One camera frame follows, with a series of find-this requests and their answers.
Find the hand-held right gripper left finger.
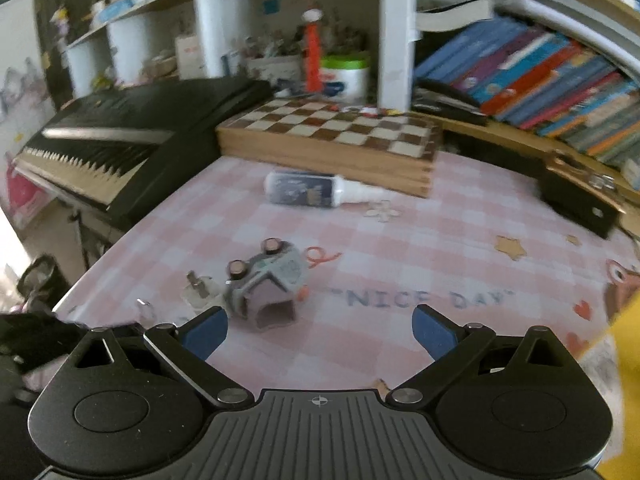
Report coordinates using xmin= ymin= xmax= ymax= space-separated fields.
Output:
xmin=65 ymin=306 xmax=256 ymax=408

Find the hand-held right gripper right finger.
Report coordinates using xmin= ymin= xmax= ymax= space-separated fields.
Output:
xmin=387 ymin=305 xmax=583 ymax=407

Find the grey plastic toy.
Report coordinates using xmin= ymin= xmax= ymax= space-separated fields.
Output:
xmin=222 ymin=238 xmax=308 ymax=331

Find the clear plastic clip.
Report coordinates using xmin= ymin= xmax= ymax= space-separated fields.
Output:
xmin=186 ymin=270 xmax=223 ymax=311

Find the dark bag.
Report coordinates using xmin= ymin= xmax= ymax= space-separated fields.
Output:
xmin=17 ymin=255 xmax=68 ymax=311

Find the pink checkered tablecloth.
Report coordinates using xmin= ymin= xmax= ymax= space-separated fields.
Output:
xmin=52 ymin=152 xmax=640 ymax=401

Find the black keyboard stand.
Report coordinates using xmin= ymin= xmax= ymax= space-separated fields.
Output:
xmin=70 ymin=210 xmax=118 ymax=271

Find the orange rubber band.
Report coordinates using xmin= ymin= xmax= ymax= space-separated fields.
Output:
xmin=305 ymin=246 xmax=341 ymax=268

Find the cream desk mat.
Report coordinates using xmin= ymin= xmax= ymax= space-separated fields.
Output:
xmin=570 ymin=332 xmax=623 ymax=401

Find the white glue bottle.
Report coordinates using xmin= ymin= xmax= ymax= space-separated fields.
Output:
xmin=264 ymin=170 xmax=383 ymax=208

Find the black wooden box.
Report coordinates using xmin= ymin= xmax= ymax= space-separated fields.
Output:
xmin=540 ymin=160 xmax=621 ymax=238

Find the wooden desk riser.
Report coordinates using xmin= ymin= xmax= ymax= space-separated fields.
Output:
xmin=425 ymin=110 xmax=640 ymax=221

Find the black electronic keyboard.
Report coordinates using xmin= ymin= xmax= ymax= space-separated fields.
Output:
xmin=12 ymin=77 xmax=273 ymax=231

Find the black notebook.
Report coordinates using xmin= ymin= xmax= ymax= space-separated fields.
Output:
xmin=412 ymin=77 xmax=488 ymax=126

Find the wooden chessboard box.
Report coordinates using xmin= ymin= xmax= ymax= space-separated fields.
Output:
xmin=216 ymin=97 xmax=443 ymax=198

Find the white tub green lid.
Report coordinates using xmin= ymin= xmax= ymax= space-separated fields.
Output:
xmin=320 ymin=52 xmax=371 ymax=103

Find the row of slanted books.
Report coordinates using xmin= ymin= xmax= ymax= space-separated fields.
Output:
xmin=415 ymin=15 xmax=640 ymax=191

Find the white desk calendar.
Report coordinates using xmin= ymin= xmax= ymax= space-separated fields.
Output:
xmin=175 ymin=32 xmax=206 ymax=78

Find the red tassel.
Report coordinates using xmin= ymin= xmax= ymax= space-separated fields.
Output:
xmin=302 ymin=10 xmax=325 ymax=93

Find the white bookshelf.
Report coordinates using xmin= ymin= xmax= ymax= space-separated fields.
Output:
xmin=65 ymin=0 xmax=640 ymax=111

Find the white paperback book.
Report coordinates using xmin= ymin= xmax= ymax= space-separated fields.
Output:
xmin=415 ymin=0 xmax=496 ymax=33

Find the blue tissue pack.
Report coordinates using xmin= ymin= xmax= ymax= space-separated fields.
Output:
xmin=97 ymin=0 xmax=136 ymax=23

